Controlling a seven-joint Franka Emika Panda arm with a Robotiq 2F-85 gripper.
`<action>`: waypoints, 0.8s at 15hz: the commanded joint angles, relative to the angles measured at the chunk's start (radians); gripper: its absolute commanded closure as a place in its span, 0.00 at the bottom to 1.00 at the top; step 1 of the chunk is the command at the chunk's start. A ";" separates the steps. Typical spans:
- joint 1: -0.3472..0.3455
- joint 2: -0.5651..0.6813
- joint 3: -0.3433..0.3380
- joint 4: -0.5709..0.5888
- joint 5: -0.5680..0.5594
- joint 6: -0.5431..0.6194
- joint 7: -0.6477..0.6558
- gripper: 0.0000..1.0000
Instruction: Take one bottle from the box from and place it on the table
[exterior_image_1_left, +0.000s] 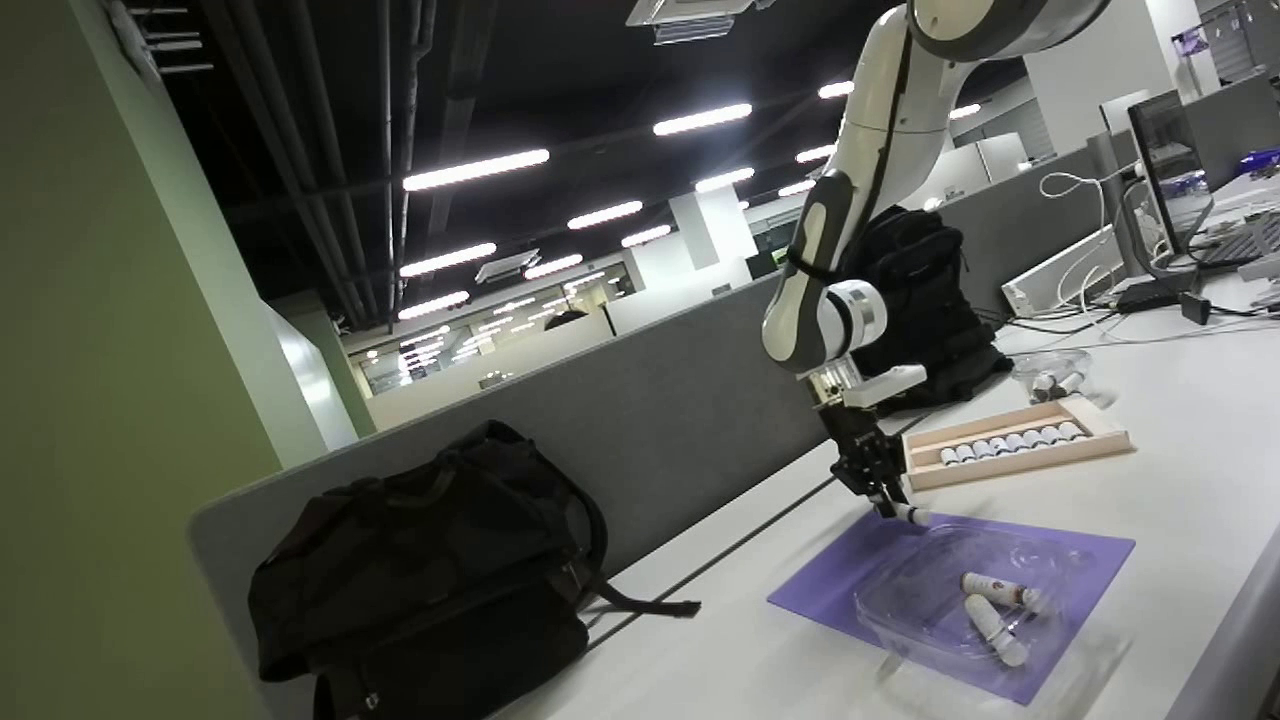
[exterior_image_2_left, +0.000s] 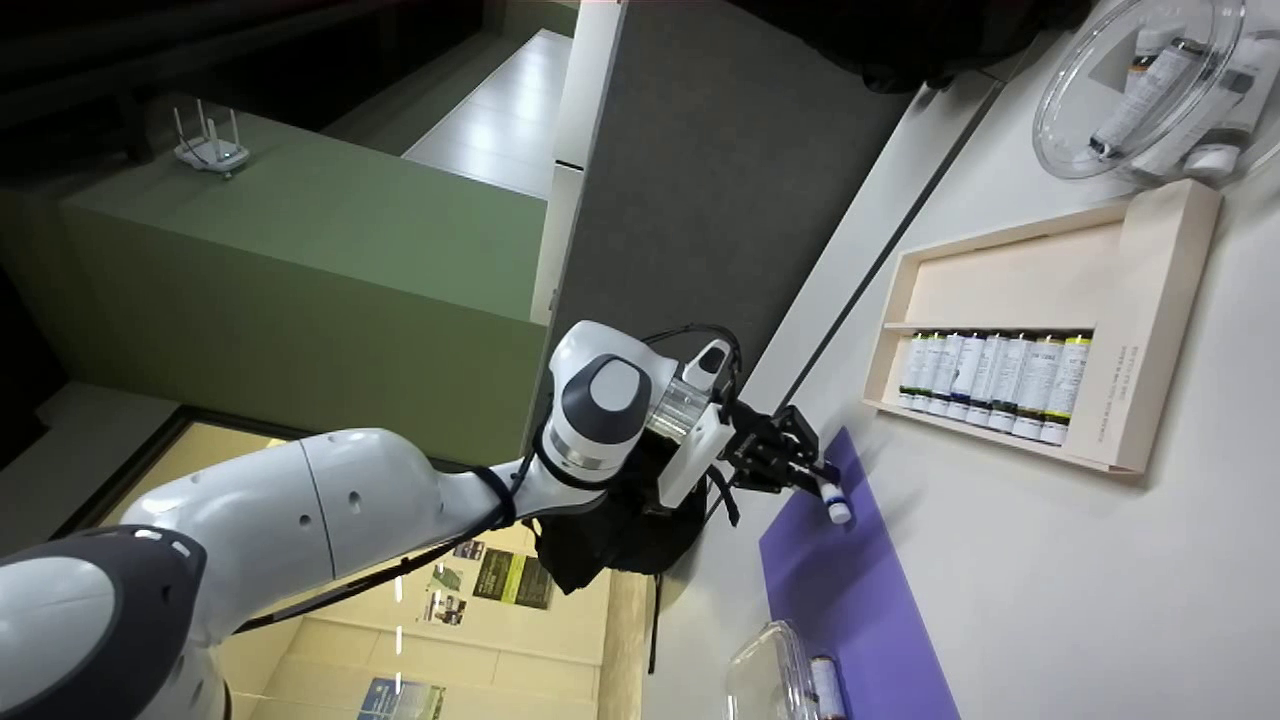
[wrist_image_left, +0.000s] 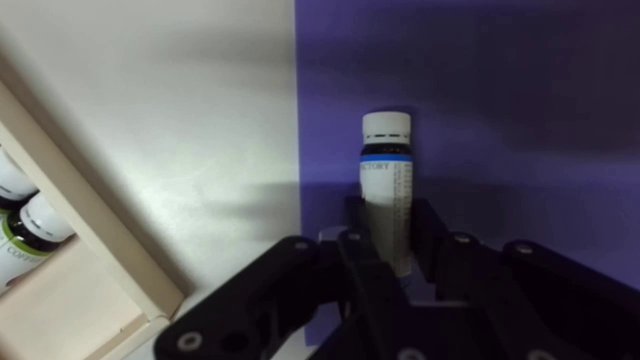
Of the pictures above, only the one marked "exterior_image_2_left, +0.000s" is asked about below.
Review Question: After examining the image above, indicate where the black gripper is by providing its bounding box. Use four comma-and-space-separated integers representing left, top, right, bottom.
724, 402, 839, 504

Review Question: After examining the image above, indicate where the small white bottle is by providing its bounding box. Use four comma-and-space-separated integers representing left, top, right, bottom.
804, 652, 852, 720

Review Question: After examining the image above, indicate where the white paint bottle yellow band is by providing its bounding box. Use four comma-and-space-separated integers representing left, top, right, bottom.
1037, 333, 1097, 450

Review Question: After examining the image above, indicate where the light wooden box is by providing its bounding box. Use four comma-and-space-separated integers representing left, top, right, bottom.
860, 177, 1222, 484

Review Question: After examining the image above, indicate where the purple mat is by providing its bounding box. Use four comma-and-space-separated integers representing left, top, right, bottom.
756, 423, 962, 720

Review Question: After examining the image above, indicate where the black backpack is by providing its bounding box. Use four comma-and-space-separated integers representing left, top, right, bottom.
536, 431, 738, 596

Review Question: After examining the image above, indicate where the small clear plastic container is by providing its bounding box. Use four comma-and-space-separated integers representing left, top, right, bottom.
719, 616, 852, 720

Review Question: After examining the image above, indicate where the small picture poster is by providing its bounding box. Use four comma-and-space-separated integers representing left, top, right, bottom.
424, 585, 472, 631

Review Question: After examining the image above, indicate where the blue picture poster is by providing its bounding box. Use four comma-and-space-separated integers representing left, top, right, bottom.
356, 677, 446, 720

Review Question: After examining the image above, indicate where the white marker pen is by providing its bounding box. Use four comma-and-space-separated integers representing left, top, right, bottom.
1082, 34, 1194, 165

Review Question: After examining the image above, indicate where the green cabinet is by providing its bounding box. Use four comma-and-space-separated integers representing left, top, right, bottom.
57, 111, 552, 473

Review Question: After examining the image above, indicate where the white plastic item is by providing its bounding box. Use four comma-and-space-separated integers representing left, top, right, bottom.
1170, 34, 1280, 183

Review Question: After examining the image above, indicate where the white wifi router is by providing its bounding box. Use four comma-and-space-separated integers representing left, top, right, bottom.
164, 97, 254, 179

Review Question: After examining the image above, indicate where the white wrist mounting bracket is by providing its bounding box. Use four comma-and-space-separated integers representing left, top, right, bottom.
652, 334, 738, 514

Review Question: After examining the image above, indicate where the dark wall poster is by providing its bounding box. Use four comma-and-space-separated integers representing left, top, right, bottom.
469, 542, 552, 613

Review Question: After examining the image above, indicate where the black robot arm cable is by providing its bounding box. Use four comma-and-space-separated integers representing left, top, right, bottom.
236, 325, 742, 631

